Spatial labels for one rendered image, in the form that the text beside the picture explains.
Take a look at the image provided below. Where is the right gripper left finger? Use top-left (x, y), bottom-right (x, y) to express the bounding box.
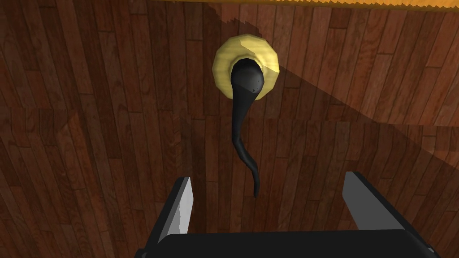
top-left (146, 176), bottom-right (194, 251)

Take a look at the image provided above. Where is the black and brass door handle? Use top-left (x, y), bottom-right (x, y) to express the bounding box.
top-left (212, 34), bottom-right (280, 198)

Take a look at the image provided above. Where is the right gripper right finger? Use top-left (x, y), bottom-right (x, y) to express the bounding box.
top-left (342, 171), bottom-right (416, 233)

